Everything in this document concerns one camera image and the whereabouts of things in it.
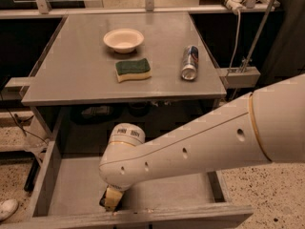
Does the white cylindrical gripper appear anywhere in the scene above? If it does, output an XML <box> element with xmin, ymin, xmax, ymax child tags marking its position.
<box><xmin>105</xmin><ymin>184</ymin><xmax>128</xmax><ymax>211</ymax></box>

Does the black rxbar chocolate bar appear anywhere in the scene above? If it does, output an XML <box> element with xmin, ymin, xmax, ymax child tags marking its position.
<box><xmin>99</xmin><ymin>191</ymin><xmax>106</xmax><ymax>207</ymax></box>

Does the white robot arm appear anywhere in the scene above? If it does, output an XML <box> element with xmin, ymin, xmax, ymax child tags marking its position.
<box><xmin>99</xmin><ymin>74</ymin><xmax>305</xmax><ymax>211</ymax></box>

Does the grey open top drawer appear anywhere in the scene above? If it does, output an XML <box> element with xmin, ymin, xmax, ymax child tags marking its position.
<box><xmin>1</xmin><ymin>108</ymin><xmax>253</xmax><ymax>229</ymax></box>

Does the white shoe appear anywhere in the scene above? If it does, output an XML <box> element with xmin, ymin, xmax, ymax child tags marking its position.
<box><xmin>0</xmin><ymin>198</ymin><xmax>19</xmax><ymax>221</ymax></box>

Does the green yellow sponge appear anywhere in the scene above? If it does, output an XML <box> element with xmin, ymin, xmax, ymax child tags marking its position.
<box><xmin>115</xmin><ymin>58</ymin><xmax>152</xmax><ymax>82</ymax></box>

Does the white paper bowl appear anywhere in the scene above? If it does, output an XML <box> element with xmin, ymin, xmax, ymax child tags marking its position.
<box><xmin>103</xmin><ymin>29</ymin><xmax>144</xmax><ymax>53</ymax></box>

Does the silver blue drink can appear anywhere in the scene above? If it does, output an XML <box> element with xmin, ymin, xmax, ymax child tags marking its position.
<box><xmin>181</xmin><ymin>45</ymin><xmax>198</xmax><ymax>81</ymax></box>

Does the black cable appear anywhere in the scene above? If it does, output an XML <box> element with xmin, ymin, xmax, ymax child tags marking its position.
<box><xmin>0</xmin><ymin>93</ymin><xmax>50</xmax><ymax>145</ymax></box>

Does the grey metal bracket block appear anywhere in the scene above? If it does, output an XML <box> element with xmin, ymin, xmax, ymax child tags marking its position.
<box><xmin>216</xmin><ymin>67</ymin><xmax>260</xmax><ymax>89</ymax></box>

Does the white cable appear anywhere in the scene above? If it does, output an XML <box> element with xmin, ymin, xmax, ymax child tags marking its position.
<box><xmin>222</xmin><ymin>9</ymin><xmax>242</xmax><ymax>78</ymax></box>

